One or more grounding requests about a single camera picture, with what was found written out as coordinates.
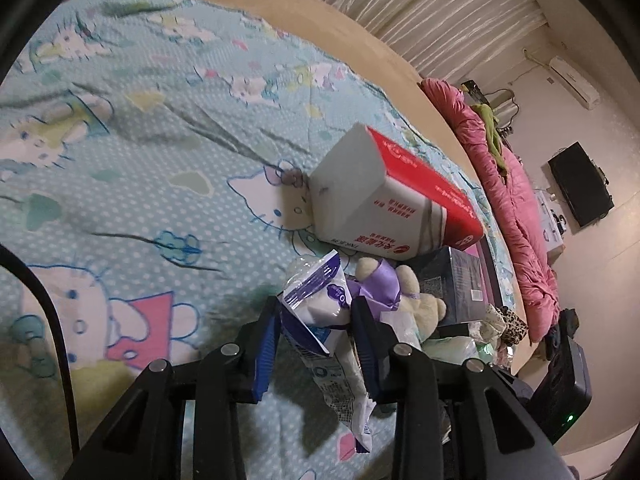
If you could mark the pink quilted comforter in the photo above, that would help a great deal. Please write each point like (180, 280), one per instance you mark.
(513, 203)

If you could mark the white floral scrunchie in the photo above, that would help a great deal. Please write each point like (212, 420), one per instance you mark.
(489, 329)

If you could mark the black wall television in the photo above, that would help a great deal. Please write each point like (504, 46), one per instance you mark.
(582, 184)

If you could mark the leopard print scrunchie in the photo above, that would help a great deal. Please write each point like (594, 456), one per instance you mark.
(516, 329)

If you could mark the maroon shallow box tray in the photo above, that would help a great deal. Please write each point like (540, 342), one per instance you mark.
(490, 275)

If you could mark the cream bear purple dress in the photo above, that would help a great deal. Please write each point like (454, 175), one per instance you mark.
(394, 298)

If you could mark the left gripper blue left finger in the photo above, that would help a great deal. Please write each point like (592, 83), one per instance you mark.
(259, 343)

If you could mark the light blue cartoon print sheet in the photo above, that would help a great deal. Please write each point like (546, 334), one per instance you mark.
(155, 164)

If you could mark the green white tissue packet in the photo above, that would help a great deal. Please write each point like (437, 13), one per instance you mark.
(454, 350)

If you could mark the tan round bed mattress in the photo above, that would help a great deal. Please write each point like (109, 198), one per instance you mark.
(341, 37)

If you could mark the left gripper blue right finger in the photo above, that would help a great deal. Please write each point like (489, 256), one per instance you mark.
(373, 341)

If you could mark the white curtain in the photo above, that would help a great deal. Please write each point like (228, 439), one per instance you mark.
(445, 39)

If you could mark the red white tissue box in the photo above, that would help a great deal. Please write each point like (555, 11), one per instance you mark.
(372, 195)

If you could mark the white air conditioner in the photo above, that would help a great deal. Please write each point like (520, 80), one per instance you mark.
(578, 86)

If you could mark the green blanket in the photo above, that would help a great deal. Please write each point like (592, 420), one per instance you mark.
(493, 139)

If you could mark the dark navy cardboard box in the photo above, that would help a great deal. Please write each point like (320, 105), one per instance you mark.
(456, 278)

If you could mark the cluttered side table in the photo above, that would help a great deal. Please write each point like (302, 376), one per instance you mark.
(501, 101)

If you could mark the blue white plastic packet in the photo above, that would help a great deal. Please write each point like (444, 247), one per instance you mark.
(315, 318)

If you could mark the white drawer cabinet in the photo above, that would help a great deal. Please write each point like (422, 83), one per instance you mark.
(553, 239)

